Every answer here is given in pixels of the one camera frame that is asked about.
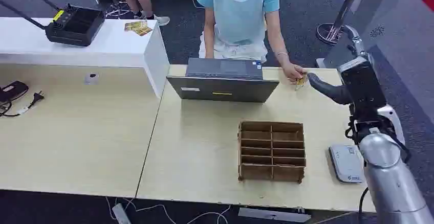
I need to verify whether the person's left hand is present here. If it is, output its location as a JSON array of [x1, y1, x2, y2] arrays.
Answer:
[[282, 61, 308, 84]]

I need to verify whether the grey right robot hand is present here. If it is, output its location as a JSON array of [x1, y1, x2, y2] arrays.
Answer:
[[307, 25, 374, 105]]

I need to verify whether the small yellow card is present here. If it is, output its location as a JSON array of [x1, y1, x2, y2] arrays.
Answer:
[[294, 75, 308, 92]]

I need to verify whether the grey laptop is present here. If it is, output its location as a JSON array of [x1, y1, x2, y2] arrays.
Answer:
[[166, 57, 280, 103]]

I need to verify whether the white flat card reader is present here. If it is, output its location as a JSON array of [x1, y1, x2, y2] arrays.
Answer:
[[328, 144, 366, 185]]

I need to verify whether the seated person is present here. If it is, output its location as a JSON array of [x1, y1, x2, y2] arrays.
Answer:
[[197, 0, 308, 84]]

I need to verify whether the wooden card box with slots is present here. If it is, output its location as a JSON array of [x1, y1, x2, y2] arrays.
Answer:
[[237, 120, 307, 185]]

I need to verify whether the grey kiosk stand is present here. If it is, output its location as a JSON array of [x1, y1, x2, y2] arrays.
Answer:
[[316, 0, 407, 70]]

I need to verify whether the grey metal bar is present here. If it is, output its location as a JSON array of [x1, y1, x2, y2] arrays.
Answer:
[[237, 207, 312, 223]]

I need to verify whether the white raised counter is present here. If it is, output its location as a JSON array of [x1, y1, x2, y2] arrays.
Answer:
[[0, 16, 170, 99]]

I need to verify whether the black remote controller with antennas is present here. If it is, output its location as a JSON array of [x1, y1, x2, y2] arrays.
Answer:
[[0, 0, 106, 47]]

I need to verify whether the white power strip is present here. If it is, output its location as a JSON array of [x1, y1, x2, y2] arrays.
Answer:
[[111, 203, 133, 224]]

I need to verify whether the black power adapter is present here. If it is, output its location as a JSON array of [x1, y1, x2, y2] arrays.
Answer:
[[0, 80, 30, 103]]

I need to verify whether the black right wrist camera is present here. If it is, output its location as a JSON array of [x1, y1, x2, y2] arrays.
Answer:
[[338, 55, 388, 115]]

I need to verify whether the metal stanchion post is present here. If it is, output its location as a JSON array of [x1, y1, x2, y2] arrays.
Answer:
[[316, 0, 366, 46]]

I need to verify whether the white floor cable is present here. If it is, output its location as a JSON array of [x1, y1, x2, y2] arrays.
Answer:
[[104, 196, 232, 224]]

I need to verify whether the black power plug cable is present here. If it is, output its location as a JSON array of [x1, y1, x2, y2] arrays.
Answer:
[[0, 91, 45, 118]]

